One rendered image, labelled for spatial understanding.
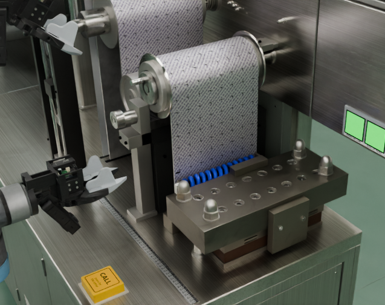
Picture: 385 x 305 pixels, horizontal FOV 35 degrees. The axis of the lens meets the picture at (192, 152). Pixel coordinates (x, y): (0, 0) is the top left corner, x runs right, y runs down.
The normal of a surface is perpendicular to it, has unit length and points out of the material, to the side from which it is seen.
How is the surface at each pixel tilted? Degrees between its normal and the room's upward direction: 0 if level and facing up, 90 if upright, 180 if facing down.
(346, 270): 90
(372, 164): 0
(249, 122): 90
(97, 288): 0
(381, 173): 0
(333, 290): 90
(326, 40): 90
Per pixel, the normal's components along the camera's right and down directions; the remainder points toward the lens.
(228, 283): -0.04, -0.87
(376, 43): -0.85, 0.29
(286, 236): 0.52, 0.41
